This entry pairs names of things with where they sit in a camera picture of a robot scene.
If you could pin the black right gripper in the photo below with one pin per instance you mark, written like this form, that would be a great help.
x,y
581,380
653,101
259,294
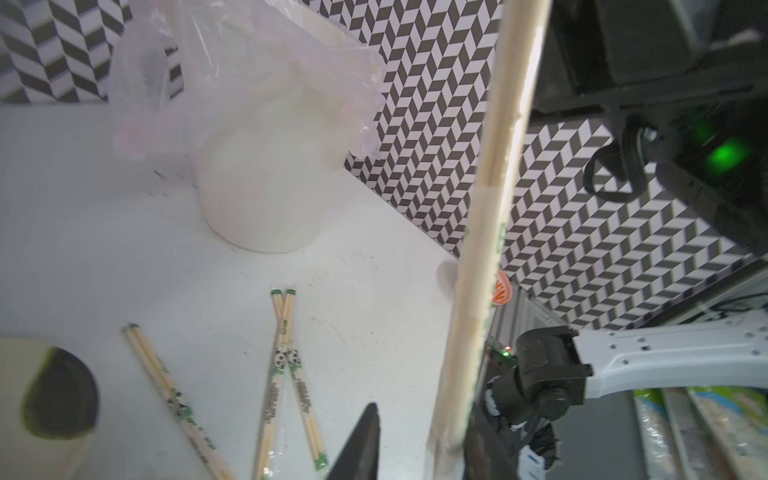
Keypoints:
x,y
605,58

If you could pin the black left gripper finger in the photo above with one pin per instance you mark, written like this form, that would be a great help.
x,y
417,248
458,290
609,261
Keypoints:
x,y
359,458

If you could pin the chopsticks green band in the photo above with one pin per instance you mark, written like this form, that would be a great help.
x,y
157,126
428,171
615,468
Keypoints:
x,y
514,74

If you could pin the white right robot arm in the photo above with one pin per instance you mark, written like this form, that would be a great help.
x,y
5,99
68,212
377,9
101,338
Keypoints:
x,y
713,159

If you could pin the orange patterned bowl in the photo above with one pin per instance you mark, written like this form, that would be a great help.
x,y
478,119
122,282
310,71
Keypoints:
x,y
503,290

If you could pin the cream plate with green patch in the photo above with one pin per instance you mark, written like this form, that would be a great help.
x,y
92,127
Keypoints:
x,y
49,410

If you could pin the white trash bin with bag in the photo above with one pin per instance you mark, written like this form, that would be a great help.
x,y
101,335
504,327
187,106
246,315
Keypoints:
x,y
268,98

